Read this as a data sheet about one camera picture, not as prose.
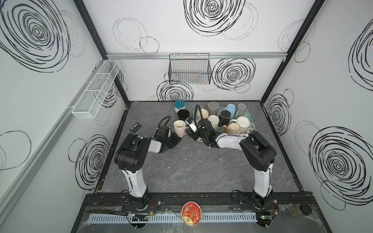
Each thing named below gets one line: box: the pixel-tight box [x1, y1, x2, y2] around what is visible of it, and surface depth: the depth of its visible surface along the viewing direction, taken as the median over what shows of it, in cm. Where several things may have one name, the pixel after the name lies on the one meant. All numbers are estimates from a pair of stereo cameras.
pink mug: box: [173, 119, 188, 138], surface depth 95 cm
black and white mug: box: [177, 109, 190, 121], surface depth 104 cm
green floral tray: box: [192, 107, 257, 143], surface depth 101 cm
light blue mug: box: [224, 103, 237, 118], surface depth 106 cm
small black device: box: [129, 121, 143, 133], surface depth 104 cm
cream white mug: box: [207, 114, 220, 131], surface depth 101 cm
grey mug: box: [204, 101, 220, 116], surface depth 104 cm
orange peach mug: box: [221, 122, 241, 134], surface depth 96 cm
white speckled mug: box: [230, 116, 251, 133], surface depth 99 cm
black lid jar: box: [289, 203, 313, 217], surface depth 66 cm
